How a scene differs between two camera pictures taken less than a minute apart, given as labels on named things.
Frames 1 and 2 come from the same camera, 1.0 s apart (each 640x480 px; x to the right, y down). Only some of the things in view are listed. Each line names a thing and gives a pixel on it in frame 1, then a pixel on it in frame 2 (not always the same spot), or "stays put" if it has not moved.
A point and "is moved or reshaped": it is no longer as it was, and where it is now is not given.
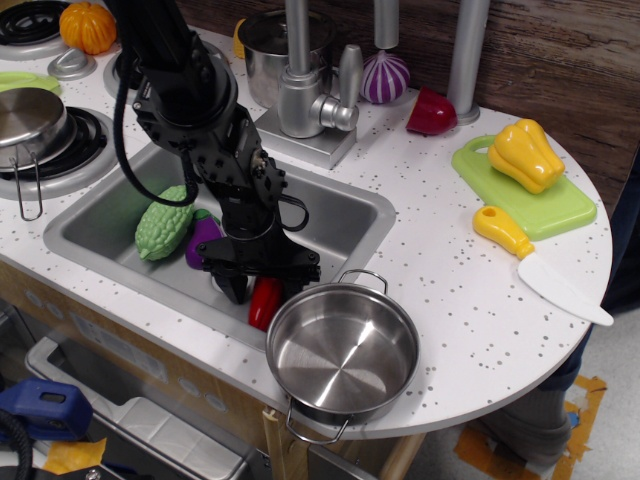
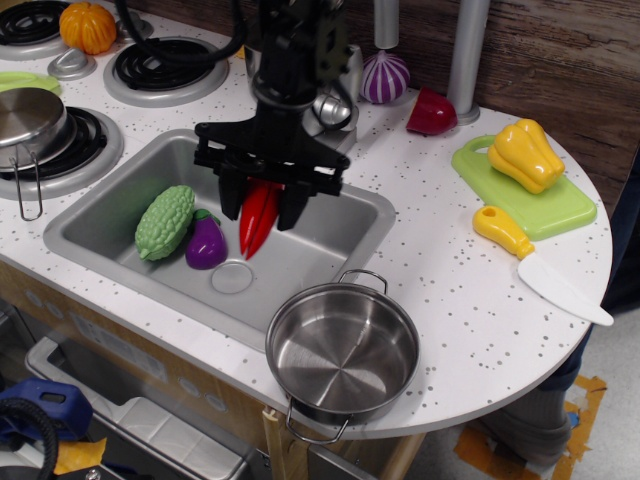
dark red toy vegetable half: x=432 y=113 stays put
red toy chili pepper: x=266 y=296 is moved or reshaped
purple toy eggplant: x=205 y=226 stays put
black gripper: x=257 y=250 to x=277 y=144
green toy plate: x=11 y=80 stays put
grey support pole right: x=470 y=33 stays put
